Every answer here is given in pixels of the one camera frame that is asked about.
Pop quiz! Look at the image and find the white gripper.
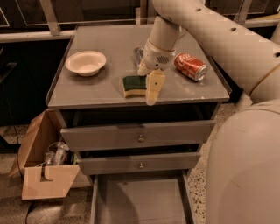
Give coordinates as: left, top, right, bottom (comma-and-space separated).
136, 39, 176, 106

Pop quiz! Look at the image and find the green yellow sponge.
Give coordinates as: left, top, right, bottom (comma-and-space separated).
122, 75, 146, 97

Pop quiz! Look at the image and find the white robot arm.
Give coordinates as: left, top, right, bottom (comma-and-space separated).
143, 0, 280, 224

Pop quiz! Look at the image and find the grey drawer cabinet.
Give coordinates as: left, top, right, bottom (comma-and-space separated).
45, 23, 232, 176

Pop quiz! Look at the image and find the grey top drawer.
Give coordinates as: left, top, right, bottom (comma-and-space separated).
60, 120, 215, 151

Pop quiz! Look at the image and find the grey drawer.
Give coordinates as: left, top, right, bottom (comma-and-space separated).
60, 120, 215, 151
78, 152, 200, 175
90, 171, 197, 224

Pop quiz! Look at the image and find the grey middle drawer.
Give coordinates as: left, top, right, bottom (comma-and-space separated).
78, 152, 200, 175

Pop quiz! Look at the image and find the grey bottom drawer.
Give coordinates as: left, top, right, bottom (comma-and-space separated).
90, 171, 197, 224

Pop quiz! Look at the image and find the silver slim can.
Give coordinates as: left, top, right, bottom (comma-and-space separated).
133, 47, 144, 71

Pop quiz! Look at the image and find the red cola can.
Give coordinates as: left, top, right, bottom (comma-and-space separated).
174, 52, 207, 81

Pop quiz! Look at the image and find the white paper bowl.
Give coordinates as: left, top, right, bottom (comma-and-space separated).
65, 51, 107, 77

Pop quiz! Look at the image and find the white diagonal pole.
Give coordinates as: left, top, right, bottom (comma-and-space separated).
235, 93, 253, 110

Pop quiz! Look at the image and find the clear plastic bottle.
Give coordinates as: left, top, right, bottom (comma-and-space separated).
45, 142, 69, 165

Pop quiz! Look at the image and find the cardboard box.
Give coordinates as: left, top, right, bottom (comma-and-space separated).
9, 109, 92, 200

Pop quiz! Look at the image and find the metal railing frame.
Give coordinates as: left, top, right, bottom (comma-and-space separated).
0, 0, 280, 42

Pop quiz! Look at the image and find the black floor cable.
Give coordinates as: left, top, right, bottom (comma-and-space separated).
1, 95, 36, 224

